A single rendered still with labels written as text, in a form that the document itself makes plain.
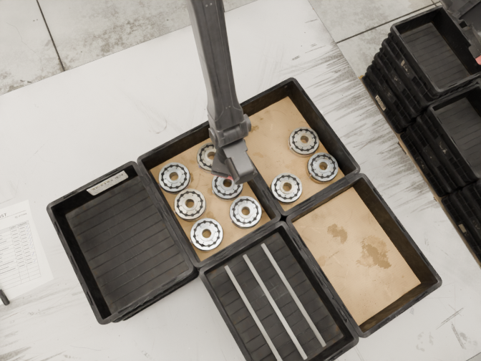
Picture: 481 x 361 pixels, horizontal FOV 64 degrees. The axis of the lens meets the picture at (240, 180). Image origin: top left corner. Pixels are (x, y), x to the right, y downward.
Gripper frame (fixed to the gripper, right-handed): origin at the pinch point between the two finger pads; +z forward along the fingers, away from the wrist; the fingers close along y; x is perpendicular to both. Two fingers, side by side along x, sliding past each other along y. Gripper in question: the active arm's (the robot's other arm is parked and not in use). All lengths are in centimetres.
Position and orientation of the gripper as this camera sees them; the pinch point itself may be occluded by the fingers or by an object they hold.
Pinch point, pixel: (228, 165)
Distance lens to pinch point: 105.3
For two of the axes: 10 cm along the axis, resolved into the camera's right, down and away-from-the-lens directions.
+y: 2.5, -9.3, 2.8
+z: -0.2, 2.8, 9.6
